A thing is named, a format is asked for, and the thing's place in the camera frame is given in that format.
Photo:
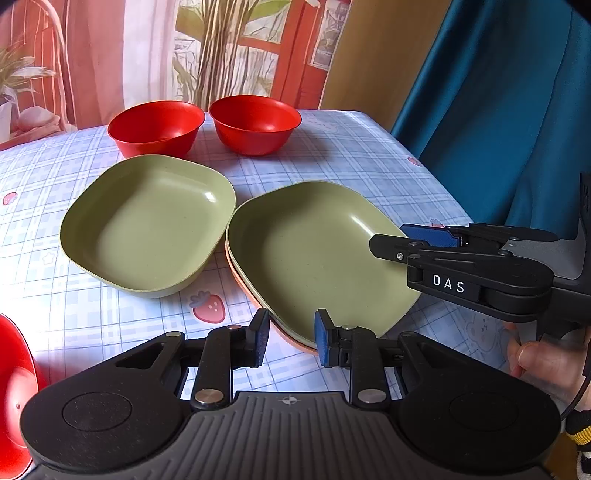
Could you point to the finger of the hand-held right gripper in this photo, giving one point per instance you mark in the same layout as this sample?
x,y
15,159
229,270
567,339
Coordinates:
x,y
434,251
429,234

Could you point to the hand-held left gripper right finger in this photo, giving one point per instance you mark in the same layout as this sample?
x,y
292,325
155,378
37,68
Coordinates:
x,y
321,341

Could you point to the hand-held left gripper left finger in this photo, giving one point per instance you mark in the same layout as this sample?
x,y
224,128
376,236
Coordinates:
x,y
264,339

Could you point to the orange square plate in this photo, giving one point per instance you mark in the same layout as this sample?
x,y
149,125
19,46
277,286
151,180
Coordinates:
x,y
247,291

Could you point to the green square plate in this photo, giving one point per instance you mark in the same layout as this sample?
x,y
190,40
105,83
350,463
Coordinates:
x,y
300,258
147,226

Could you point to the red plastic bowl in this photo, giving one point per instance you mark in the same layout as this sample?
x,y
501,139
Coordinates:
x,y
18,406
254,124
157,124

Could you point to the person's right hand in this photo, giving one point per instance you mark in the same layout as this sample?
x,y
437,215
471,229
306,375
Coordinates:
x,y
549,364

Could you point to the blue plaid tablecloth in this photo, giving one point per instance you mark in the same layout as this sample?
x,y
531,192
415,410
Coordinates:
x,y
346,152

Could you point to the teal curtain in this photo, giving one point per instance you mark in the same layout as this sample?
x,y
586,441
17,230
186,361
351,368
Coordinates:
x,y
498,115

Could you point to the tan wooden panel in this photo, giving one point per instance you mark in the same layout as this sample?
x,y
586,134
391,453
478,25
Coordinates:
x,y
383,55

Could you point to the printed backdrop cloth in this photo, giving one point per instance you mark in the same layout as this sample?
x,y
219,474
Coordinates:
x,y
138,55

